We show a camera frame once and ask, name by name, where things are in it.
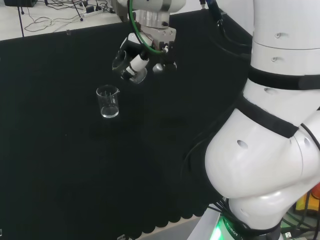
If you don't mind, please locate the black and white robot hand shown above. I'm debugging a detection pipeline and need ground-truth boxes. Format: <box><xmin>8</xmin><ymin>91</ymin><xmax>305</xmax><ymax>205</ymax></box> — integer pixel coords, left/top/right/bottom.
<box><xmin>112</xmin><ymin>26</ymin><xmax>178</xmax><ymax>83</ymax></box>

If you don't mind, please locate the small clear glass beaker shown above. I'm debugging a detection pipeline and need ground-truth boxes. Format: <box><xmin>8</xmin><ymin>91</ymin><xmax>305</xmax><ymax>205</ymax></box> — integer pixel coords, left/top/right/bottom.
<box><xmin>111</xmin><ymin>49</ymin><xmax>148</xmax><ymax>85</ymax></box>

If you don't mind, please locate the large clear glass beaker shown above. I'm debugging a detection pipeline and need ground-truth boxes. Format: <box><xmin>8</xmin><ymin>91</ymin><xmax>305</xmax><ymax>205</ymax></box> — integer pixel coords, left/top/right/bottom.
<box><xmin>95</xmin><ymin>84</ymin><xmax>120</xmax><ymax>119</ymax></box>

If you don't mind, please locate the white power strip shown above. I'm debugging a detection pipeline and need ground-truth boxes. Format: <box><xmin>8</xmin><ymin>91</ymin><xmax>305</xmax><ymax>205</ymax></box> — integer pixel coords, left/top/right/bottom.
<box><xmin>83</xmin><ymin>6</ymin><xmax>118</xmax><ymax>18</ymax></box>

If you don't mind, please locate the black tripod leg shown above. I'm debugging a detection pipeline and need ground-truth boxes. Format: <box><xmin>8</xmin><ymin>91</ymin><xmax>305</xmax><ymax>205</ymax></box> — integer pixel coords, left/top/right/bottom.
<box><xmin>71</xmin><ymin>0</ymin><xmax>85</xmax><ymax>21</ymax></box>

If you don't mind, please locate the black tripod pole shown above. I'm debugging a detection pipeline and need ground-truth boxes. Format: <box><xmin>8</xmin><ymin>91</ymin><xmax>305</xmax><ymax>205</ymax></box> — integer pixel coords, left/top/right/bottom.
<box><xmin>17</xmin><ymin>0</ymin><xmax>25</xmax><ymax>38</ymax></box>

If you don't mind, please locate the black box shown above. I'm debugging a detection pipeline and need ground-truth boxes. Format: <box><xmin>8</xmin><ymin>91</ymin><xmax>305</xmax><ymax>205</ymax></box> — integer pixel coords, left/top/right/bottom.
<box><xmin>3</xmin><ymin>0</ymin><xmax>38</xmax><ymax>8</ymax></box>

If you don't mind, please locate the black bench cloth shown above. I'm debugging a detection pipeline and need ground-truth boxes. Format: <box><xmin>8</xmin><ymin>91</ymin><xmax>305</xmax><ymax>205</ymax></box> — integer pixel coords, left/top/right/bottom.
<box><xmin>0</xmin><ymin>11</ymin><xmax>253</xmax><ymax>240</ymax></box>

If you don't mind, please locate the yellow stop button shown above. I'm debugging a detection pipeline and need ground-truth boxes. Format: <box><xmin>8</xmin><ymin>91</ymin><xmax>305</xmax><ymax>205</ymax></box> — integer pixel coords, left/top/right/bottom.
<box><xmin>295</xmin><ymin>181</ymin><xmax>320</xmax><ymax>216</ymax></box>

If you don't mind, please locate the green cable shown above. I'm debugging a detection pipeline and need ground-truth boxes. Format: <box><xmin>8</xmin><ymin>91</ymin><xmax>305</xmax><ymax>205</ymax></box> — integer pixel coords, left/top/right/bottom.
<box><xmin>127</xmin><ymin>0</ymin><xmax>168</xmax><ymax>55</ymax></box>

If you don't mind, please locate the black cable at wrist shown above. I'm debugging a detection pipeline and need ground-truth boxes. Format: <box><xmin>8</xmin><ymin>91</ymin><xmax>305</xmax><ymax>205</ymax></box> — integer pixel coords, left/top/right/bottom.
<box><xmin>199</xmin><ymin>0</ymin><xmax>252</xmax><ymax>66</ymax></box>

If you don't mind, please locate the white floor cable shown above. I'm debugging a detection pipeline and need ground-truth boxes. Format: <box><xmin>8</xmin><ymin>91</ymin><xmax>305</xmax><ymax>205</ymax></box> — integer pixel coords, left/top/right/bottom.
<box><xmin>24</xmin><ymin>11</ymin><xmax>85</xmax><ymax>33</ymax></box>

